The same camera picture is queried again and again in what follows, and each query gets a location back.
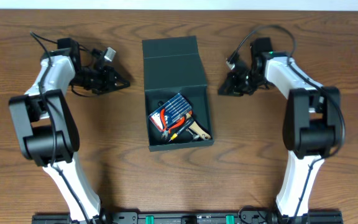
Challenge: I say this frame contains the red handled pliers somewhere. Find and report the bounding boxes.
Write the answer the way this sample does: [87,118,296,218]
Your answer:
[159,108,186,139]

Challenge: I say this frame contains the black cable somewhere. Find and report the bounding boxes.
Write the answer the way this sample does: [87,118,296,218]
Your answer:
[29,30,105,224]
[227,24,346,224]

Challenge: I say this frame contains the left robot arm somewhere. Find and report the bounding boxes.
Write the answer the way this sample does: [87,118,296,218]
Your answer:
[9,38,130,223]

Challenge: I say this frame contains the black mounting rail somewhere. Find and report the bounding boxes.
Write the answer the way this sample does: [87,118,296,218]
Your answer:
[31,210,344,224]

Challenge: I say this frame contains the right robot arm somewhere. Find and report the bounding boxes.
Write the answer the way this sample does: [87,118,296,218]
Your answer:
[218,37,345,223]

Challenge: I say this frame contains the left black cable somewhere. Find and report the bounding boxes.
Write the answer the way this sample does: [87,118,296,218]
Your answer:
[29,30,105,224]

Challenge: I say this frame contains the blue precision screwdriver set case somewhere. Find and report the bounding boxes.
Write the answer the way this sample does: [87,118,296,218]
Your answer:
[149,93,192,132]

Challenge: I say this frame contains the right black cable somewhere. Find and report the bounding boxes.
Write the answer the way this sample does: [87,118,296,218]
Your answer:
[227,24,346,224]

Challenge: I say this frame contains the black yellow screwdriver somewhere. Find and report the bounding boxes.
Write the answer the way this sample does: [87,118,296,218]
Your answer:
[168,118,195,142]

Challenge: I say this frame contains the orange scraper wooden handle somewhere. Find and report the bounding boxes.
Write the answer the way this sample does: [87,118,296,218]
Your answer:
[186,110,211,141]

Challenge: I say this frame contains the dark green box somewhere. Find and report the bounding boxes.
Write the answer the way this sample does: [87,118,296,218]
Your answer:
[142,36,214,152]

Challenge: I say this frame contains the small claw hammer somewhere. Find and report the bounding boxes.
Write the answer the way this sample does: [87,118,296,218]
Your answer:
[157,100,202,142]

